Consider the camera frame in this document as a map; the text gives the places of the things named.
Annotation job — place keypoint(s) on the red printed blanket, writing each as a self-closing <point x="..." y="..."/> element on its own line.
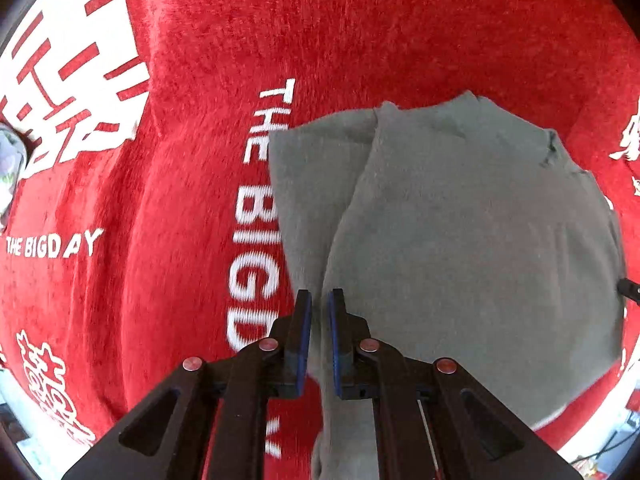
<point x="175" y="210"/>

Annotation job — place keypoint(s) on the pale patterned cloth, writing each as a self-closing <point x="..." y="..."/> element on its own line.
<point x="7" y="170"/>

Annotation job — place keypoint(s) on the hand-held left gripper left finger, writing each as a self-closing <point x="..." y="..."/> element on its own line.
<point x="302" y="345"/>

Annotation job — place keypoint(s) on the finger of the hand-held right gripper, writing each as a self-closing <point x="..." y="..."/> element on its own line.
<point x="629" y="290"/>

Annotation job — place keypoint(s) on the grey sweater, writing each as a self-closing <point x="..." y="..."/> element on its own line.
<point x="450" y="235"/>

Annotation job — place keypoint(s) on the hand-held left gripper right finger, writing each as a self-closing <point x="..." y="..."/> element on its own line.
<point x="334" y="345"/>

